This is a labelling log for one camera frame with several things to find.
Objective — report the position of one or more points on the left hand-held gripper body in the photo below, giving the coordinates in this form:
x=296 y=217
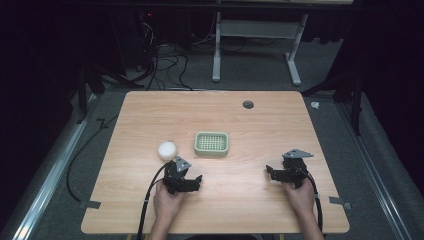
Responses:
x=173 y=178

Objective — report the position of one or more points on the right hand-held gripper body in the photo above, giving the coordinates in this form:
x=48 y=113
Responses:
x=295 y=170

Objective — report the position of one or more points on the person's left hand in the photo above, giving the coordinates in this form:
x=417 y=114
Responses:
x=167 y=203

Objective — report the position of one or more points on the person's right hand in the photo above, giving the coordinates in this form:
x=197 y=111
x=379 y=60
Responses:
x=301 y=200

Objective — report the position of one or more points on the white round soap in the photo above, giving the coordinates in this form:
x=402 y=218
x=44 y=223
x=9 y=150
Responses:
x=167 y=150

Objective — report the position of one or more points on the green soap dish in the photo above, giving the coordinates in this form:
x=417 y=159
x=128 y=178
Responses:
x=211 y=144

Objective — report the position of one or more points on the grey tape strip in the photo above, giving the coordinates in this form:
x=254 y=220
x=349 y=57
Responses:
x=340 y=202
x=90 y=204

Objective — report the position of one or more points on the white crumpled paper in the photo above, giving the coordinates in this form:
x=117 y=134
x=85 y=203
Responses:
x=315 y=105

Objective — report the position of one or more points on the black metal stand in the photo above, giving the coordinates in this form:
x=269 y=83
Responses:
x=355 y=96
x=86 y=83

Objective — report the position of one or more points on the silver floor rail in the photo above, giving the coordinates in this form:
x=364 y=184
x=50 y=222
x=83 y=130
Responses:
x=376 y=173
x=50 y=176

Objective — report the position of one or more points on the white metal desk frame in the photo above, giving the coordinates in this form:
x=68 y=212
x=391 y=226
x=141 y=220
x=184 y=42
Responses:
x=256 y=29

